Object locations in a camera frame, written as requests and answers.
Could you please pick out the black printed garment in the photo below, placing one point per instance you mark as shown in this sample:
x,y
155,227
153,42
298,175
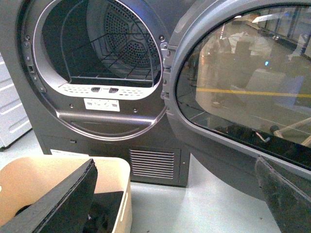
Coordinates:
x,y
102,215

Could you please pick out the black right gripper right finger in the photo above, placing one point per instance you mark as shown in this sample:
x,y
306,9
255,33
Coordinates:
x,y
287,195

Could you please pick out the white instruction sticker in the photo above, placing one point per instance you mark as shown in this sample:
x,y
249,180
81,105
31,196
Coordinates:
x,y
102,104

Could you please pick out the white washing machine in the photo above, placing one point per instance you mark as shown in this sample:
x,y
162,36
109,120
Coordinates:
x,y
14,122

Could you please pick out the beige plastic laundry hamper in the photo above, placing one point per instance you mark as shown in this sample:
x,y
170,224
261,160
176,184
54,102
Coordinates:
x,y
25,180

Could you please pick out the round glass dryer door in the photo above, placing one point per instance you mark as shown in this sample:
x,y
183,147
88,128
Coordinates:
x,y
238,86

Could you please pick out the dark grey tumble dryer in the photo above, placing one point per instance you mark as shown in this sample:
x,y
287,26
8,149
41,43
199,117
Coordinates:
x,y
35,37

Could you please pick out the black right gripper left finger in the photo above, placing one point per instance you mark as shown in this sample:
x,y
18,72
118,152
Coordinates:
x,y
63,209

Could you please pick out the wire drying rack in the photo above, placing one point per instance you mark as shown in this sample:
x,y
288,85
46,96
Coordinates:
x,y
122,57

